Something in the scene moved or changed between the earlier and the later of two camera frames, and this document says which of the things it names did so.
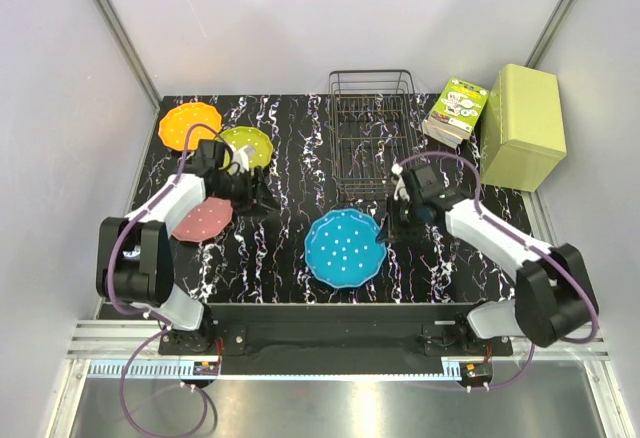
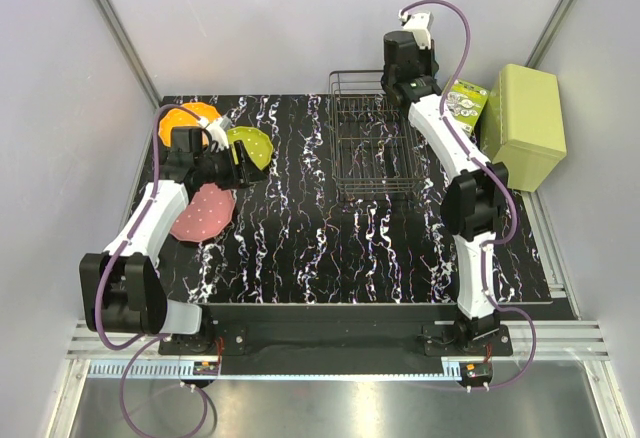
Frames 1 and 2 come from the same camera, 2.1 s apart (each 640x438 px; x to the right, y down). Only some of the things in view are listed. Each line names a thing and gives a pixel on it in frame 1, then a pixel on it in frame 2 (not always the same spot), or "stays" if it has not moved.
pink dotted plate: (204, 221) stays
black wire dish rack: (374, 126) stays
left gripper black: (254, 188) -> (241, 166)
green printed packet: (455, 112) stays
